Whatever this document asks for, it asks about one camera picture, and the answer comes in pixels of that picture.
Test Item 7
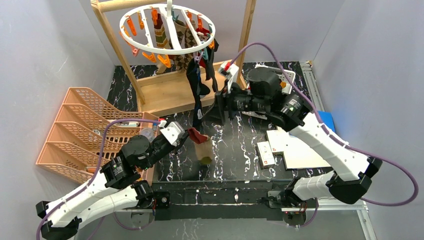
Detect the striped sock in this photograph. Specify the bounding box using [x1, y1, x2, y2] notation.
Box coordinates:
[153, 13, 171, 49]
[189, 129, 213, 165]

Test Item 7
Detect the black sock with blue print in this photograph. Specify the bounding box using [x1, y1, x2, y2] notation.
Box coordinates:
[186, 59, 211, 131]

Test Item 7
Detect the white round clip hanger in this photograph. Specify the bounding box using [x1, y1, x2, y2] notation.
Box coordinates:
[104, 0, 216, 56]

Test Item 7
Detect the yellow-orange clothes peg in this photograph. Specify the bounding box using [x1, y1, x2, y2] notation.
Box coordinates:
[157, 54, 172, 68]

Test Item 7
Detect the orange clothes peg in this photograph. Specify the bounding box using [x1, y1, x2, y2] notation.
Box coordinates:
[142, 51, 157, 63]

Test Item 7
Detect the pink clothes peg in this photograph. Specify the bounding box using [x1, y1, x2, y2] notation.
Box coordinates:
[131, 46, 140, 57]

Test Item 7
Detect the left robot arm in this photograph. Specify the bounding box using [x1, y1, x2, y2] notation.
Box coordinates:
[35, 122, 189, 240]

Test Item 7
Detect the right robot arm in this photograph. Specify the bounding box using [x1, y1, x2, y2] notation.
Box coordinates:
[210, 64, 382, 206]

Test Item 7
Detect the clear paperclip jar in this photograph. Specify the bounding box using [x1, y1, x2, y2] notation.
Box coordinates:
[139, 127, 155, 143]

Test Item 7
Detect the white perforated laundry basket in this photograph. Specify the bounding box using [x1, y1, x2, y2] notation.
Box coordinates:
[254, 64, 296, 94]

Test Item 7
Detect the white stapler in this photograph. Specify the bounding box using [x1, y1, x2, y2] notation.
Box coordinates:
[115, 121, 140, 128]

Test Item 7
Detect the small white red box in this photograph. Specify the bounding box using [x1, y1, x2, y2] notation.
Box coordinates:
[256, 141, 276, 169]

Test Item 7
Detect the brown argyle sock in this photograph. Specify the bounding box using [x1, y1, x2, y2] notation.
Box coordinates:
[183, 25, 197, 70]

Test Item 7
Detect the beige sock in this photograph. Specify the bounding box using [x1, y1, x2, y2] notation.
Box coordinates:
[156, 62, 172, 75]

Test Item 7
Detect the red sock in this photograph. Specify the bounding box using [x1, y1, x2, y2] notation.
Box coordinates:
[196, 27, 210, 42]

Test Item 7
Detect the white flat board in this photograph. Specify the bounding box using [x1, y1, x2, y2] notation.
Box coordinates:
[266, 128, 330, 170]

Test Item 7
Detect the blue folder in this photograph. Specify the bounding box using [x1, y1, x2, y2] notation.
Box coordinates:
[318, 111, 336, 133]

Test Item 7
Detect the peach mesh file organizer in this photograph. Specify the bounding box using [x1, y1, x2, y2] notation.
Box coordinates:
[35, 87, 159, 184]

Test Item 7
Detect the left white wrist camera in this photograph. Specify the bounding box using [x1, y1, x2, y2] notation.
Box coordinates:
[158, 119, 185, 147]

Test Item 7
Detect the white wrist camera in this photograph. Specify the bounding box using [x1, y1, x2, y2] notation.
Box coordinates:
[158, 119, 185, 147]
[218, 60, 239, 94]

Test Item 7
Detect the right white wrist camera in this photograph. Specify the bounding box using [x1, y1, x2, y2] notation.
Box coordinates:
[218, 60, 239, 94]

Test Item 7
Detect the wooden hanger rack frame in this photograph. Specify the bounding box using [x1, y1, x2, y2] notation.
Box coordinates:
[90, 0, 258, 115]

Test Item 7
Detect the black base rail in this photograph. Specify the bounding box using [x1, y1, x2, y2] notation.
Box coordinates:
[71, 178, 332, 221]

